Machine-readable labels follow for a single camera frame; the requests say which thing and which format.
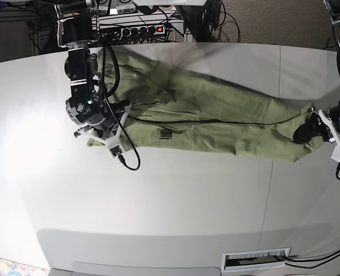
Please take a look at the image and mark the white camera mount image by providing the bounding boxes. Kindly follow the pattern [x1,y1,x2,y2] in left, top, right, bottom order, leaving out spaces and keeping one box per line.
[74,99,132,164]
[313,109,340,163]

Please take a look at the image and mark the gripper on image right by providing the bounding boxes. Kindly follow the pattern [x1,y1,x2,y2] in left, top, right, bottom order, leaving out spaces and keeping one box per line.
[293,105,340,144]

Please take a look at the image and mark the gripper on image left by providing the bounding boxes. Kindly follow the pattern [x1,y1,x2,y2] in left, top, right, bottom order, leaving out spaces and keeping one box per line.
[94,100,130,138]

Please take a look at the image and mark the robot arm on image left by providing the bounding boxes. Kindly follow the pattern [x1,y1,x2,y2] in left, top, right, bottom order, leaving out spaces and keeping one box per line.
[55,1,129,139]

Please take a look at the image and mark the table cable grommet slot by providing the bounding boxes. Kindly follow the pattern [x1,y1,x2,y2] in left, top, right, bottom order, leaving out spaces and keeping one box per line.
[221,247,291,273]

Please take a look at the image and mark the green T-shirt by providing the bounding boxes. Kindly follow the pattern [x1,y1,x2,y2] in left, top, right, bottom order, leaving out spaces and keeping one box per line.
[86,45,326,164]

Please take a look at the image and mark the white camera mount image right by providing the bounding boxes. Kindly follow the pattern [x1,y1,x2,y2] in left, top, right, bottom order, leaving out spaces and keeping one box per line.
[313,109,340,163]

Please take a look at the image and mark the black cables near grommet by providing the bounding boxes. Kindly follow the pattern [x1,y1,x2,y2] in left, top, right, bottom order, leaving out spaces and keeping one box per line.
[273,246,340,270]

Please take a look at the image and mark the white power strip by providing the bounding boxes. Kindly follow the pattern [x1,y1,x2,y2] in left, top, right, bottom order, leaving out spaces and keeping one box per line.
[100,24,169,37]

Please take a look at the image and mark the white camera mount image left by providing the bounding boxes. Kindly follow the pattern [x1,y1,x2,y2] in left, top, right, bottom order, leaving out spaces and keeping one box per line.
[74,99,132,164]

